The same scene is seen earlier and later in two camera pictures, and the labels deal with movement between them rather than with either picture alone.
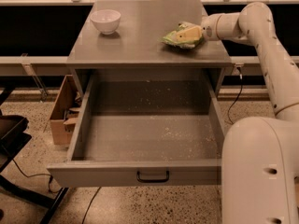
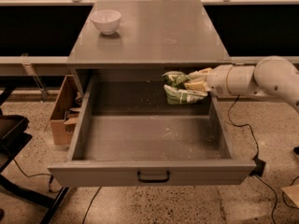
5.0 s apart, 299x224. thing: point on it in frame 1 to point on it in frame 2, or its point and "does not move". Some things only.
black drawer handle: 167,176 does not move
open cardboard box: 64,118 does not move
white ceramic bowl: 106,21 does not move
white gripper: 208,29 to 218,82
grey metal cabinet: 136,43 does not move
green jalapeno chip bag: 171,37 to 176,91
